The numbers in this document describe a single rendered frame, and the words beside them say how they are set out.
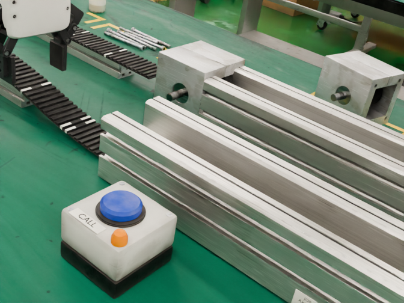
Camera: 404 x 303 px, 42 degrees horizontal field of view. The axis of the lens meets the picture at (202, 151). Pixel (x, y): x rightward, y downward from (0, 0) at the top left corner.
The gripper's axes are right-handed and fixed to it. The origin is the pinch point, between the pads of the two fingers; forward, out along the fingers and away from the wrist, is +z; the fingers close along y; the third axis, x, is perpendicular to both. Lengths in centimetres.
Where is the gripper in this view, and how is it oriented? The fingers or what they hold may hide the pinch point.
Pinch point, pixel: (33, 66)
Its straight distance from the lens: 79.5
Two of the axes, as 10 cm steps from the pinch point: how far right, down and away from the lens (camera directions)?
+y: -6.3, 3.2, -7.1
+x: 7.6, 4.3, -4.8
